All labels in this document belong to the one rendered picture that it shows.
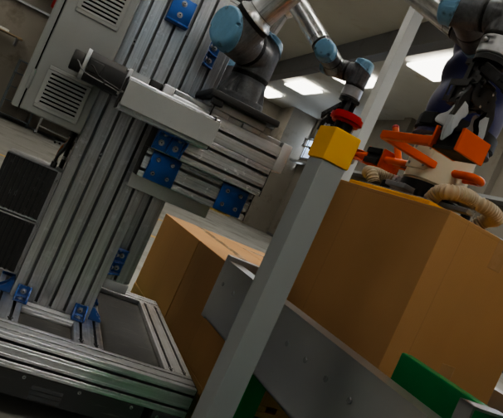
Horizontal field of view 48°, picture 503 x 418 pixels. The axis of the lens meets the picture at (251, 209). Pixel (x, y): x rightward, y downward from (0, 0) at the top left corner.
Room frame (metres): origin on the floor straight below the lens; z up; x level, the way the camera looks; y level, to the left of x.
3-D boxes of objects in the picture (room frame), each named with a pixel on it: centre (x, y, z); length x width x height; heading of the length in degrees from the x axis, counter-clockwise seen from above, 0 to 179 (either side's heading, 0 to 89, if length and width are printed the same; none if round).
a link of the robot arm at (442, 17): (1.31, -0.27, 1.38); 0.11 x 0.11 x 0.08; 57
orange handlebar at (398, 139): (1.72, -0.24, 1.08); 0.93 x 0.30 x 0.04; 28
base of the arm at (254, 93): (1.73, 0.17, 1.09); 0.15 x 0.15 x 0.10
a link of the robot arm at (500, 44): (1.24, -0.34, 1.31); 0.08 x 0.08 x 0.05
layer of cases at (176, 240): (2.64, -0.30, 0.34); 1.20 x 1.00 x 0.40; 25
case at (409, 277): (1.61, -0.44, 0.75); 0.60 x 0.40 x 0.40; 28
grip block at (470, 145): (1.22, -0.35, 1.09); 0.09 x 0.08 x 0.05; 118
